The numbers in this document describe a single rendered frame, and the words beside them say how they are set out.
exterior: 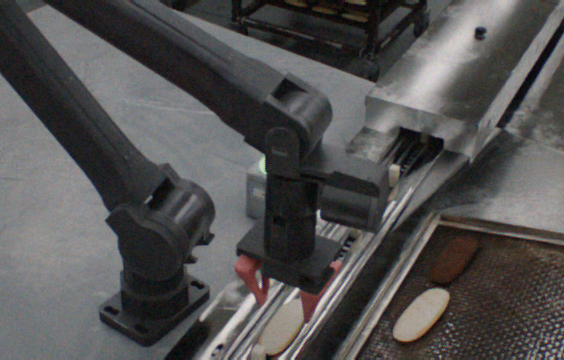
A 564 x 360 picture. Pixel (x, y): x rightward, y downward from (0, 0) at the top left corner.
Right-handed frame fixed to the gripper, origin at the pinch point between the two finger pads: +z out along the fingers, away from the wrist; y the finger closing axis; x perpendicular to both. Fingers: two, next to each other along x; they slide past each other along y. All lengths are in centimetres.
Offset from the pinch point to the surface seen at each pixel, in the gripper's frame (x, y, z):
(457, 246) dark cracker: -17.6, -14.5, -2.6
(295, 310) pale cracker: -2.2, -0.2, 2.2
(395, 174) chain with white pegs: -35.0, -0.1, 1.9
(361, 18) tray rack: -213, 76, 65
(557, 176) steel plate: -53, -20, 6
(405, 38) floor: -253, 72, 88
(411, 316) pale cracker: -3.2, -14.0, -2.4
